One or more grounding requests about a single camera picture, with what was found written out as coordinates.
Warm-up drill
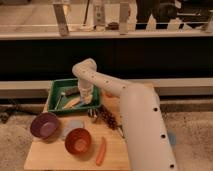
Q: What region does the brown dark utensil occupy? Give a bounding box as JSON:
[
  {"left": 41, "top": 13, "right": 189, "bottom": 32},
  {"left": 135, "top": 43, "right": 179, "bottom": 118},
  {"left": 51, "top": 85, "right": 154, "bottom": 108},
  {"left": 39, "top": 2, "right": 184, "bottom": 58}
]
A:
[{"left": 65, "top": 87, "right": 79, "bottom": 96}]

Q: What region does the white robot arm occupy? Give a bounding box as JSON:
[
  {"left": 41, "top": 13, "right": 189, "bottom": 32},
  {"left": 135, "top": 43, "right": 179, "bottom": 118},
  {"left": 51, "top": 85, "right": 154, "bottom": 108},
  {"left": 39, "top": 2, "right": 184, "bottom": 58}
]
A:
[{"left": 72, "top": 58, "right": 178, "bottom": 171}]

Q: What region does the orange carrot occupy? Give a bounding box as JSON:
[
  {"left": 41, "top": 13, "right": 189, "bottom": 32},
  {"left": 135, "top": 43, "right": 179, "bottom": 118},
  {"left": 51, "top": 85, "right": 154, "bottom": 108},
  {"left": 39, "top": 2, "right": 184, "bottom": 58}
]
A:
[{"left": 96, "top": 137, "right": 107, "bottom": 166}]

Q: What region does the striped small ball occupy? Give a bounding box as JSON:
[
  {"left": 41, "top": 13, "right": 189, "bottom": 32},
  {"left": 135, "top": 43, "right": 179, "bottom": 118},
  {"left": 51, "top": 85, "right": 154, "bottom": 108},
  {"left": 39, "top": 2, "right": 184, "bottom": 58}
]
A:
[{"left": 87, "top": 108, "right": 99, "bottom": 123}]

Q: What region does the blue sponge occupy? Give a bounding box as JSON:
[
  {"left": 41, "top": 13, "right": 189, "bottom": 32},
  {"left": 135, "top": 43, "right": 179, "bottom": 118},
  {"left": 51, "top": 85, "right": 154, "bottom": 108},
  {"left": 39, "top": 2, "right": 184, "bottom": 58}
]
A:
[{"left": 74, "top": 102, "right": 86, "bottom": 108}]

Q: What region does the green plastic tray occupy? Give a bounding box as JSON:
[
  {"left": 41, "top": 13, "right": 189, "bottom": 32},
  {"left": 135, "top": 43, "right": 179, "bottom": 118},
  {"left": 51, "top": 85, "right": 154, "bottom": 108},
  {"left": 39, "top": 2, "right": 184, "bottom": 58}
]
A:
[{"left": 47, "top": 78, "right": 101, "bottom": 115}]

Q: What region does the purple bowl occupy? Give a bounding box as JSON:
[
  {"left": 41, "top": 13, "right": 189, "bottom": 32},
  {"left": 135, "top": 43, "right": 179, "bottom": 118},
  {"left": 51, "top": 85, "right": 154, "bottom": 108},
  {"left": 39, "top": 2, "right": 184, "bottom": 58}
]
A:
[{"left": 30, "top": 112, "right": 60, "bottom": 139}]

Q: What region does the orange bowl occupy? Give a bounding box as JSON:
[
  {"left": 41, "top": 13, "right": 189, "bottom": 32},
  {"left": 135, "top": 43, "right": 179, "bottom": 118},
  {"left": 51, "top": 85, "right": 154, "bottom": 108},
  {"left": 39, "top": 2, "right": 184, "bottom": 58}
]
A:
[{"left": 65, "top": 128, "right": 92, "bottom": 155}]

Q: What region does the yellow banana toy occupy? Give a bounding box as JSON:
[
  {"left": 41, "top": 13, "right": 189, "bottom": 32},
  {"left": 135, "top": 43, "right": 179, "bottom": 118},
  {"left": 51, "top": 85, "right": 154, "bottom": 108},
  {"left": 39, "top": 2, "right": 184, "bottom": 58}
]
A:
[{"left": 62, "top": 97, "right": 80, "bottom": 109}]

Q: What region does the dark grape bunch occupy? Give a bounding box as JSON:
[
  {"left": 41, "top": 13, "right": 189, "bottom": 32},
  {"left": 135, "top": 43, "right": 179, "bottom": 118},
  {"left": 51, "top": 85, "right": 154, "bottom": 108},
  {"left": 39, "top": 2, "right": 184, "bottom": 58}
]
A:
[{"left": 99, "top": 105, "right": 118, "bottom": 130}]

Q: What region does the blue small cup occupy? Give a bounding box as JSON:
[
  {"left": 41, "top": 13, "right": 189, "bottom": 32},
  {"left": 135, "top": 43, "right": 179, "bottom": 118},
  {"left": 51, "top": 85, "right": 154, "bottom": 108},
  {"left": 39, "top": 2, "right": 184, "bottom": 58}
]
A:
[{"left": 168, "top": 132, "right": 176, "bottom": 146}]

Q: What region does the orange round fruit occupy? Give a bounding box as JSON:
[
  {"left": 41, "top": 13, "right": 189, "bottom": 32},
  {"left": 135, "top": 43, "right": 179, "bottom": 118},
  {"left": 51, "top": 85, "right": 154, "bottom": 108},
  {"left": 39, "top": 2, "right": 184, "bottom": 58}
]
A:
[{"left": 104, "top": 92, "right": 114, "bottom": 98}]

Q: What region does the wooden board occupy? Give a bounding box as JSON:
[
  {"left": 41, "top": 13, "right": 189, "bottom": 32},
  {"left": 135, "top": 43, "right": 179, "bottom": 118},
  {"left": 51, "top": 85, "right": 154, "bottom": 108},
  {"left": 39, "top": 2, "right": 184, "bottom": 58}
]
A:
[{"left": 24, "top": 115, "right": 131, "bottom": 171}]

